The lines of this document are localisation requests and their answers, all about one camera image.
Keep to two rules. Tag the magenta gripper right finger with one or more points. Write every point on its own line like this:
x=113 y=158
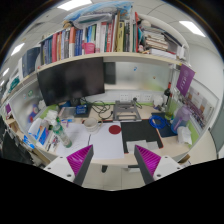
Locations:
x=147 y=162

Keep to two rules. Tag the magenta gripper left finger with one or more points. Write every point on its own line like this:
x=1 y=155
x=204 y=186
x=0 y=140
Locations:
x=79 y=163

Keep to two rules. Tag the clear plastic water bottle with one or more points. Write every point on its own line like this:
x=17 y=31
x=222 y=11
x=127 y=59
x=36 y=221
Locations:
x=59 y=131

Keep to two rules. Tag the purple water jug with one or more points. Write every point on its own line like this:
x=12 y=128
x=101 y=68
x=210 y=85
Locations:
x=181 y=118

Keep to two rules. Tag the white paper sheet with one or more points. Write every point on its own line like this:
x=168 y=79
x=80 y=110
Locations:
x=107 y=145

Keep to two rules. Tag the black desk mat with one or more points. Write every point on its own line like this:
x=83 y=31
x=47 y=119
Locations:
x=134 y=131

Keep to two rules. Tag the white ceramic mug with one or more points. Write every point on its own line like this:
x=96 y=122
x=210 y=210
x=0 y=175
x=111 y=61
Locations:
x=92 y=125

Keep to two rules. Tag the white tissue pack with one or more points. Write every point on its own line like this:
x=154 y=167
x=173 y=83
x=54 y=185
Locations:
x=184 y=135

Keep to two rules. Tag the red round coaster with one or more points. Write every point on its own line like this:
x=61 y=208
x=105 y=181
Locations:
x=114 y=129

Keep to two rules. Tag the small blue device box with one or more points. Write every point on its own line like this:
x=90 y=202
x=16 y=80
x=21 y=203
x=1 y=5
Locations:
x=81 y=109

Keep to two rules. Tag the grey metal laptop stand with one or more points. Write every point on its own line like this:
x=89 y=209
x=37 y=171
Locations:
x=126 y=111

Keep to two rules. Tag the dark wine bottle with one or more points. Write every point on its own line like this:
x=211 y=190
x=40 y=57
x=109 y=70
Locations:
x=167 y=93

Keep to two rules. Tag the black computer monitor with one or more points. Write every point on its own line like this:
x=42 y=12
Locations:
x=72 y=80

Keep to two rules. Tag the purple hanging sign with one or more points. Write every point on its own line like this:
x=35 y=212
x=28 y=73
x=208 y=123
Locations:
x=185 y=78

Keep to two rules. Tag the white wooden shelf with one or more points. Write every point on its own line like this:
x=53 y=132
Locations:
x=31 y=60

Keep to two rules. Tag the stack of papers on shelf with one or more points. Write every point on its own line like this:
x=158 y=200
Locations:
x=156 y=41

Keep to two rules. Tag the row of books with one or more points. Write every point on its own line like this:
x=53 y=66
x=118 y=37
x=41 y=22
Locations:
x=119 y=34

